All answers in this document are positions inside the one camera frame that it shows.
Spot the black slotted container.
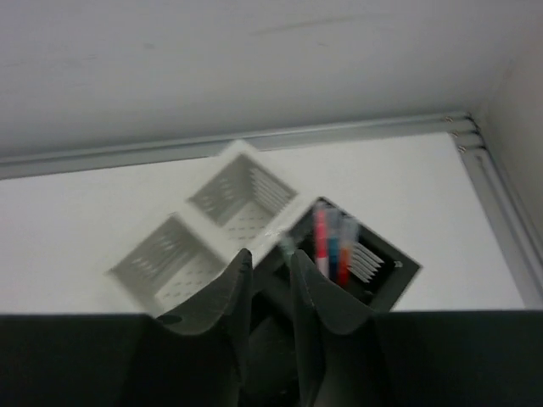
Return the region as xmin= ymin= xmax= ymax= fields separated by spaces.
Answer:
xmin=252 ymin=212 xmax=421 ymax=321

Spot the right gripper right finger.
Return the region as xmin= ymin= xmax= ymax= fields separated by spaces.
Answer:
xmin=290 ymin=251 xmax=542 ymax=406

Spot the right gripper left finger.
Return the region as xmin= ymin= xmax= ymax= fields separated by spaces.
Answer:
xmin=1 ymin=249 xmax=253 ymax=406

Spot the orange gel pen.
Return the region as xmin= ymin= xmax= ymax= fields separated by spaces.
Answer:
xmin=337 ymin=216 xmax=359 ymax=287

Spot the white slotted container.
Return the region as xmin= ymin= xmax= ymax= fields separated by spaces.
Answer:
xmin=101 ymin=140 xmax=313 ymax=317

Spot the blue gel pen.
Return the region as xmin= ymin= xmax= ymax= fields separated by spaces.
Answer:
xmin=327 ymin=207 xmax=342 ymax=283

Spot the pink gel pen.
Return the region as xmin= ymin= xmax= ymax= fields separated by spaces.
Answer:
xmin=313 ymin=202 xmax=329 ymax=277

